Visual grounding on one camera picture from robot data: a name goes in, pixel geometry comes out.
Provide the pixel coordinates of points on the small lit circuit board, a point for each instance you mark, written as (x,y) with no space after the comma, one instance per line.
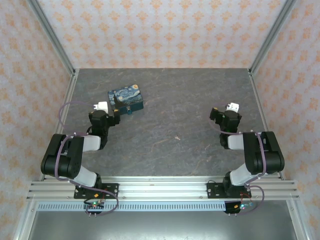
(95,205)
(243,205)

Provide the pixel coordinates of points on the aluminium base beam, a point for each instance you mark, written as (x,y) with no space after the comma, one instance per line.
(162,187)

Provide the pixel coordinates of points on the grey metal panel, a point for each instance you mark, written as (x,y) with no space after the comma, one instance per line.
(160,227)

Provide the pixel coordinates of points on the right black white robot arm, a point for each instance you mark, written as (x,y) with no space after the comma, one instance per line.
(257,155)

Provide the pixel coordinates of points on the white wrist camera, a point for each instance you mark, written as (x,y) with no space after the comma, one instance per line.
(102,106)
(234,107)

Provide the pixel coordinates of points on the starry night print box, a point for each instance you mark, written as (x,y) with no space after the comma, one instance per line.
(125,96)

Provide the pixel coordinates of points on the small blue padlock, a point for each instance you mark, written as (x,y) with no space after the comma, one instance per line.
(128,111)

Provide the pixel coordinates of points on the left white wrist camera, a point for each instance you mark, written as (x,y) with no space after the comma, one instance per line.
(102,106)

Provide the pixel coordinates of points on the short aluminium frame leg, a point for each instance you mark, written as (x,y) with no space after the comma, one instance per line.
(25,222)
(298,222)

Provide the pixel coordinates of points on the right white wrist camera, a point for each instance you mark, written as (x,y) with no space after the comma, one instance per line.
(234,107)

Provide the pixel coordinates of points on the aluminium table side rail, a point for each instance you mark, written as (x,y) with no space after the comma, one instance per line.
(68,100)
(258,100)

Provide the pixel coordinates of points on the aluminium frame post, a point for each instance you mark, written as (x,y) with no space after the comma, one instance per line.
(270,37)
(54,37)

